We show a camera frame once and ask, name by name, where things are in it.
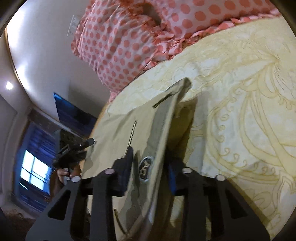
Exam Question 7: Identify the bright window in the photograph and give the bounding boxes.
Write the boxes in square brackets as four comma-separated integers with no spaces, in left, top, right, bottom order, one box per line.
[20,150,52,193]

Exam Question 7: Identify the blue window curtain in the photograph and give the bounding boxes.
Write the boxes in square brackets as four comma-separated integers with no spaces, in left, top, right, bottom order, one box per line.
[13,123,55,212]

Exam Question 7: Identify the cream patterned bed sheet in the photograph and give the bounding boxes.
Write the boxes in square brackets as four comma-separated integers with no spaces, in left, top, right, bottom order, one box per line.
[108,16,295,238]

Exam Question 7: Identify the person's left hand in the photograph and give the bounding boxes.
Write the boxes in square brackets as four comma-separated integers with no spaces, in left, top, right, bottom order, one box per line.
[57,165,81,185]

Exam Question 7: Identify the pink polka dot pillow right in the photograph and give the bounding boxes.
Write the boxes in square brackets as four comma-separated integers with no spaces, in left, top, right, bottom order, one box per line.
[120,0,282,47]

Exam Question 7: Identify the black flat screen television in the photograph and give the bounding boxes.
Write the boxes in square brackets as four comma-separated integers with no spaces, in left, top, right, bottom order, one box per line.
[54,92,97,138]

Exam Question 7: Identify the khaki beige pants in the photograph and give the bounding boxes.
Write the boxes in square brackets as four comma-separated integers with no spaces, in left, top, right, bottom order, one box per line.
[82,78,196,240]

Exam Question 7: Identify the pink polka dot pillow left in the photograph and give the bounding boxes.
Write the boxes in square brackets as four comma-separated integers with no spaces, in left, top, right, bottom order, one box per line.
[71,1,182,101]

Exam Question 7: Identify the pink polka dot pillow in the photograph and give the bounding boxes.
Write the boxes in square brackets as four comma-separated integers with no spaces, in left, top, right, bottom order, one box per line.
[120,0,282,47]
[71,1,182,101]

